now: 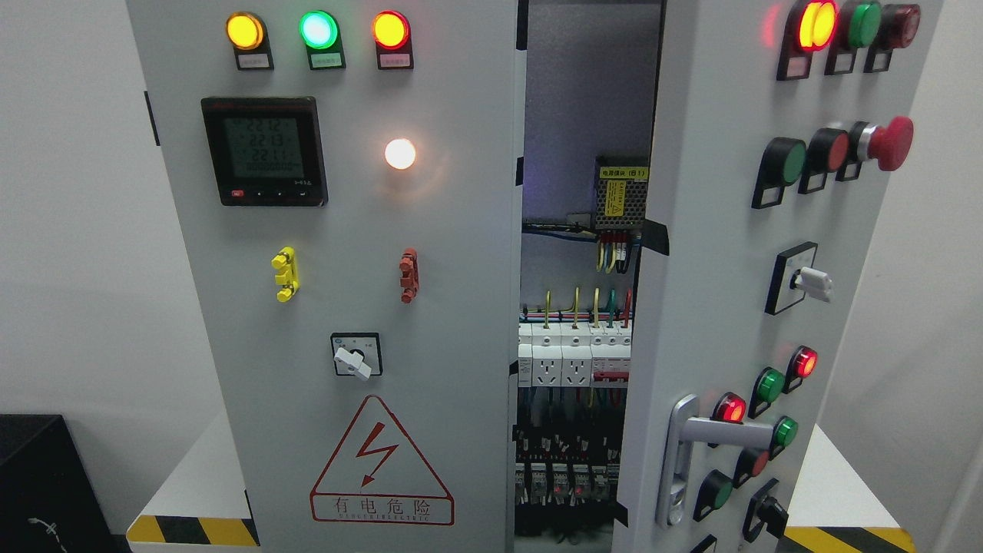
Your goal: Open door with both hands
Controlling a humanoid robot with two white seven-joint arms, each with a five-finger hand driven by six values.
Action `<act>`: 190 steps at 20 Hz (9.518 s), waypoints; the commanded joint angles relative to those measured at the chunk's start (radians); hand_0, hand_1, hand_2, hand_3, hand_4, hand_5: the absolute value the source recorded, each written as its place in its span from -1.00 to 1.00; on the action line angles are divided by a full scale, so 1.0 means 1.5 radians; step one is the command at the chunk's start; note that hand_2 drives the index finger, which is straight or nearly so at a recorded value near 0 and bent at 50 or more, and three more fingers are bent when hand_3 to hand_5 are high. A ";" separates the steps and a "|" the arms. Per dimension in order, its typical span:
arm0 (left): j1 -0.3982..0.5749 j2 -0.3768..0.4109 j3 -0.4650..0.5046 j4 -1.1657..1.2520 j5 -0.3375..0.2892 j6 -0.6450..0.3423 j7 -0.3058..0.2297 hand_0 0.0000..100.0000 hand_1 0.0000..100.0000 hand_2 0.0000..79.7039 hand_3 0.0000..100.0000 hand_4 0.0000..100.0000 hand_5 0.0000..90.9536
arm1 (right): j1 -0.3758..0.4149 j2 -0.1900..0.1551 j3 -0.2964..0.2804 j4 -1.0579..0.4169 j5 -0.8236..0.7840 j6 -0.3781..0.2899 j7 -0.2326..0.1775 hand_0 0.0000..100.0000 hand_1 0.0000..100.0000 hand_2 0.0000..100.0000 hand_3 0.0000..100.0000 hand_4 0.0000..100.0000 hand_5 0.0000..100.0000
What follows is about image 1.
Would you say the grey cabinet door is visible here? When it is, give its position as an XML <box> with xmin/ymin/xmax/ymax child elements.
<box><xmin>612</xmin><ymin>1</ymin><xmax>943</xmax><ymax>552</ymax></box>
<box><xmin>127</xmin><ymin>1</ymin><xmax>525</xmax><ymax>552</ymax></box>

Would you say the red indicator lamp left door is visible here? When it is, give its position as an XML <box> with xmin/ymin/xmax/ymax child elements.
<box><xmin>372</xmin><ymin>10</ymin><xmax>410</xmax><ymax>51</ymax></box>

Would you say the green indicator lamp left door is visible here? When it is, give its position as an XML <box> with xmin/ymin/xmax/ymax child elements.
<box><xmin>299</xmin><ymin>10</ymin><xmax>339</xmax><ymax>50</ymax></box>

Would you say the yellow indicator lamp left door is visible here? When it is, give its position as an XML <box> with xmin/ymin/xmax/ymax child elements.
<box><xmin>225</xmin><ymin>12</ymin><xmax>266</xmax><ymax>51</ymax></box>

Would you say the red terminal connector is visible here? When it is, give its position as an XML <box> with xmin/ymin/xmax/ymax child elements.
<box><xmin>398</xmin><ymin>247</ymin><xmax>420</xmax><ymax>304</ymax></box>

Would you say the white socket breaker row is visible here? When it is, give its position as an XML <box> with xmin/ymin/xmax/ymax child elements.
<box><xmin>518</xmin><ymin>321</ymin><xmax>632</xmax><ymax>389</ymax></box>

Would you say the white glowing indicator lamp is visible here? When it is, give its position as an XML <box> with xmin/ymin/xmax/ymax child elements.
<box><xmin>383</xmin><ymin>137</ymin><xmax>417</xmax><ymax>171</ymax></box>

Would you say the perforated metal power supply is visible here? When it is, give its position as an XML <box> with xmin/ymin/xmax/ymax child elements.
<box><xmin>592</xmin><ymin>155</ymin><xmax>650</xmax><ymax>231</ymax></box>

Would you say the yellow terminal connector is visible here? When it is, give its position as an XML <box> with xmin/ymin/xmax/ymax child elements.
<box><xmin>270</xmin><ymin>246</ymin><xmax>300</xmax><ymax>303</ymax></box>

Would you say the relay module row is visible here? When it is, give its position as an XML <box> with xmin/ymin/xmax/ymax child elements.
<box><xmin>512</xmin><ymin>426</ymin><xmax>621</xmax><ymax>507</ymax></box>

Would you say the red electric hazard warning sticker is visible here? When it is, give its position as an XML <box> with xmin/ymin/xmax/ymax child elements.
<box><xmin>309</xmin><ymin>395</ymin><xmax>455</xmax><ymax>526</ymax></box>

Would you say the black digital power meter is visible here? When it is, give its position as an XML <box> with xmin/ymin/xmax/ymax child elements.
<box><xmin>200</xmin><ymin>97</ymin><xmax>329</xmax><ymax>207</ymax></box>

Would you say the red emergency stop button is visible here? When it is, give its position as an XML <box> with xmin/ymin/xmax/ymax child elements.
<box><xmin>847</xmin><ymin>116</ymin><xmax>914</xmax><ymax>172</ymax></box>

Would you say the black box at left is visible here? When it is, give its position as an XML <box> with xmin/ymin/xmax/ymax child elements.
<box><xmin>1</xmin><ymin>414</ymin><xmax>118</xmax><ymax>552</ymax></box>

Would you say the white rotary selector switch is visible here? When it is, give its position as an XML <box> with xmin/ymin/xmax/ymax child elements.
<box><xmin>329</xmin><ymin>332</ymin><xmax>383</xmax><ymax>382</ymax></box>

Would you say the silver door handle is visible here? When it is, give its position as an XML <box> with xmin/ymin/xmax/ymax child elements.
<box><xmin>656</xmin><ymin>393</ymin><xmax>775</xmax><ymax>528</ymax></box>

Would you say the white rotary switch right door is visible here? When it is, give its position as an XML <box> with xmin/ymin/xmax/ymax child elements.
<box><xmin>764</xmin><ymin>241</ymin><xmax>833</xmax><ymax>315</ymax></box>

